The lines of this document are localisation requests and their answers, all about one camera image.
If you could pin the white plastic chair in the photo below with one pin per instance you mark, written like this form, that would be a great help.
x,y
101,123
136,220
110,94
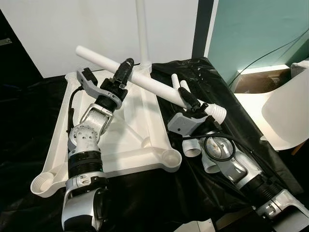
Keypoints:
x,y
285,116

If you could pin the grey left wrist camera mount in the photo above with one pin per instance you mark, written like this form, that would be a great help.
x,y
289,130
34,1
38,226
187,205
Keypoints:
x,y
91,89

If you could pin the grey cushion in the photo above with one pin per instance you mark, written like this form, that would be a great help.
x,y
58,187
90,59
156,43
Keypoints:
x,y
299,68

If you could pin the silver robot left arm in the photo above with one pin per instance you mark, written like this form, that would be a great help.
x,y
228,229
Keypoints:
x,y
84,137

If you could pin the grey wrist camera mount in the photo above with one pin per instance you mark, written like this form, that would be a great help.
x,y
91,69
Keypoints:
x,y
181,124
91,89

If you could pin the white plastic table top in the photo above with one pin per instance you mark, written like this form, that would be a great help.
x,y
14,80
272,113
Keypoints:
x,y
135,135

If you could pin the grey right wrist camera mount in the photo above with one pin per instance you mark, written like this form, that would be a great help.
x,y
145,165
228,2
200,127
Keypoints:
x,y
181,124

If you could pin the black vertical post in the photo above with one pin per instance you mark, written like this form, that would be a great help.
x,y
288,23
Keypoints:
x,y
203,29

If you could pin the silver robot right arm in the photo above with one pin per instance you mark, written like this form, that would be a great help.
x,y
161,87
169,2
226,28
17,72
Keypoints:
x,y
231,164

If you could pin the black cloth cover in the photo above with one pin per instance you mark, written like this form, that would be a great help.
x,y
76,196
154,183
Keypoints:
x,y
241,121

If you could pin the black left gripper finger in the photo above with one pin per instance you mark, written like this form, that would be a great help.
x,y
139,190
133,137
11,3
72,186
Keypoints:
x,y
124,70

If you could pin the white plastic table leg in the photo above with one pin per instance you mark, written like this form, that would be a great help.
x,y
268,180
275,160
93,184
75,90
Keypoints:
x,y
142,29
193,149
149,84
211,166

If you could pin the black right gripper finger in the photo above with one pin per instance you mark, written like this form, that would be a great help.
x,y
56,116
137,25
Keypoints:
x,y
190,99

